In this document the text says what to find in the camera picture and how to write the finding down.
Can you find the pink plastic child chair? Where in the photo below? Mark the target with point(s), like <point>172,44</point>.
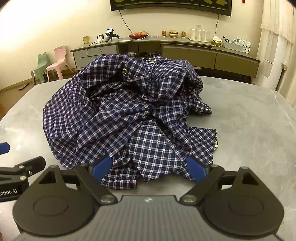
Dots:
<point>60,53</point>

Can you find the white air conditioner tower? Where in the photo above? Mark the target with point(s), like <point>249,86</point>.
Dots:
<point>270,53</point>

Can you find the red fruit plate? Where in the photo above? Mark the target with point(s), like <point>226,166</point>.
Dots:
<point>138,35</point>

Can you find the green plastic child chair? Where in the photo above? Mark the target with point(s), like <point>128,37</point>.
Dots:
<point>40,70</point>

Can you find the golden burger ornament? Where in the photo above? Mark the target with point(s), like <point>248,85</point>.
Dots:
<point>173,34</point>

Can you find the long grey tv cabinet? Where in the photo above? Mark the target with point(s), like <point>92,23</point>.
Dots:
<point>198,54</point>

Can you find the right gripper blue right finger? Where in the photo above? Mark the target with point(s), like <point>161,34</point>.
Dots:
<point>205,178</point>

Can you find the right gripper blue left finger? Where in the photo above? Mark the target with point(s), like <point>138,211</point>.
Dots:
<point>90,177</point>

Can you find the dark framed wall painting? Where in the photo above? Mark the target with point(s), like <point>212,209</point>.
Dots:
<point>219,7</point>

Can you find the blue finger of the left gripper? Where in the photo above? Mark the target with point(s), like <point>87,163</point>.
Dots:
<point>4,148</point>

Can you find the cream window curtain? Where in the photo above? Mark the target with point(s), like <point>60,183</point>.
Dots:
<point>279,18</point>

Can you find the spare gripper on cabinet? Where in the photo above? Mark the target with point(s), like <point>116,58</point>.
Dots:
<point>110,34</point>

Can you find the glass cups group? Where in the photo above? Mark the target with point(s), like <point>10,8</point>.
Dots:
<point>199,34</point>

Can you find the navy plaid shirt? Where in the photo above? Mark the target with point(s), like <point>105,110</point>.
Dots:
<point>133,111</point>

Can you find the white storage box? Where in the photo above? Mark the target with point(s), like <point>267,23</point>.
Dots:
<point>237,44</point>

